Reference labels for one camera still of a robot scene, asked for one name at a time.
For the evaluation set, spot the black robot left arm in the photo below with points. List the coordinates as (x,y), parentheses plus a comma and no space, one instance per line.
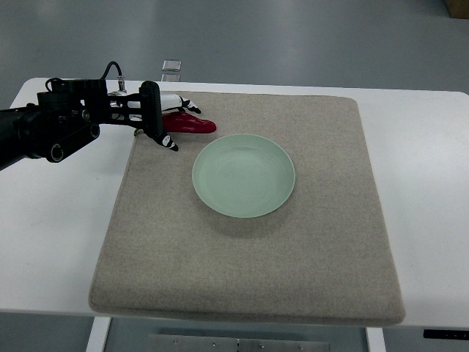
(68,116)

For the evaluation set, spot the black table control panel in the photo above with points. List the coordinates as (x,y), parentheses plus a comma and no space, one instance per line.
(439,334)

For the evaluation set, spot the white table leg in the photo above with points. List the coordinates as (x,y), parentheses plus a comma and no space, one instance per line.
(375,340)
(98,334)

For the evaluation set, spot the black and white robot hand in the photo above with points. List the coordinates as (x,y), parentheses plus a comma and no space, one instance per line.
(171,103)

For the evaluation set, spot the white table leg right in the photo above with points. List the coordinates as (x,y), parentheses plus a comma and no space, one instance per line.
(375,340)

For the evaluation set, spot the pale green plate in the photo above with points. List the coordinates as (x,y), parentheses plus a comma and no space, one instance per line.
(243,176)

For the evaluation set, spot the clear floor socket cover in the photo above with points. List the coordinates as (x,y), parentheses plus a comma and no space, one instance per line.
(171,65)

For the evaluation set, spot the beige felt mat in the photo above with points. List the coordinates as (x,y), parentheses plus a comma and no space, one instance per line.
(322,258)

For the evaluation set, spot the cardboard box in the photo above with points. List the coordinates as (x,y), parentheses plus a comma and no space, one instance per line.
(458,8)

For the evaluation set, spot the white table leg left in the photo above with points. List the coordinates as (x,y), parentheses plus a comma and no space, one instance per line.
(98,334)

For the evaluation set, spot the red chili pepper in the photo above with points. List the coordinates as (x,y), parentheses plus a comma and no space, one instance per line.
(181,122)

